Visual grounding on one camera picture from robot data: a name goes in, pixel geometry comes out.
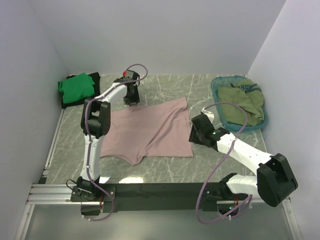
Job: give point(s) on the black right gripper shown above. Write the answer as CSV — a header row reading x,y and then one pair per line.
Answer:
x,y
192,137

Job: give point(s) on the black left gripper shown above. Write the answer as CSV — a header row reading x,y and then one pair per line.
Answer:
x,y
136,99

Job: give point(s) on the pink tank top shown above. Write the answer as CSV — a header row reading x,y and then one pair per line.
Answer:
x,y
161,130

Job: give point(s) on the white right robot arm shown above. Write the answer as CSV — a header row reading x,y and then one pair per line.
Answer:
x,y
273,180

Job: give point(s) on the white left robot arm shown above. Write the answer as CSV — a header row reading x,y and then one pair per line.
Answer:
x,y
96,123

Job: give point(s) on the black folded tank top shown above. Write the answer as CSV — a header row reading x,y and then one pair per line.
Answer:
x,y
96,78

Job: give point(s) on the green folded tank top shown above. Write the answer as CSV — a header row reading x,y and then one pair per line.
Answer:
x,y
76,88

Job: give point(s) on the olive green tank top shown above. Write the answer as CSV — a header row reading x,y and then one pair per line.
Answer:
x,y
249,98

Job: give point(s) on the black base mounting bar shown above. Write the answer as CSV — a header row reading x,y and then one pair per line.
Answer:
x,y
119,197

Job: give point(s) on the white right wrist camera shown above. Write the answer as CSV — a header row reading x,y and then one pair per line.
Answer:
x,y
209,114

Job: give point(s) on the aluminium rail frame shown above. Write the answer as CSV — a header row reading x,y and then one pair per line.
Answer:
x,y
50,215

